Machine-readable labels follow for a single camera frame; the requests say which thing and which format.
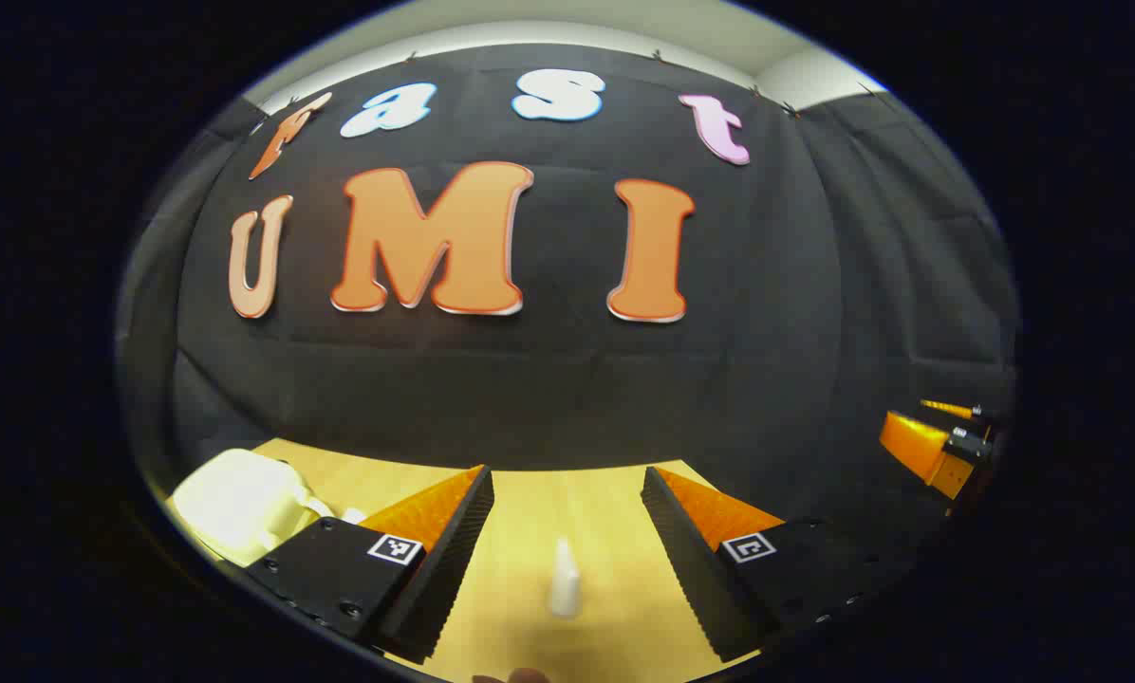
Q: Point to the pale yellow suitcase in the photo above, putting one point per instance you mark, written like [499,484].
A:
[235,503]

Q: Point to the black backdrop cloth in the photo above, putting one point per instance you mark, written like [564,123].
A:
[567,379]

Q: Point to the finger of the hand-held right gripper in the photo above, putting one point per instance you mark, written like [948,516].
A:
[914,441]
[952,409]

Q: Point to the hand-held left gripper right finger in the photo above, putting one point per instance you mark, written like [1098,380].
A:
[691,560]

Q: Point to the white pump bottle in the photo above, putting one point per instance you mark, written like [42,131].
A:
[565,579]

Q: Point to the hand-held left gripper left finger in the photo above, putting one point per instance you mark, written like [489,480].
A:
[449,560]

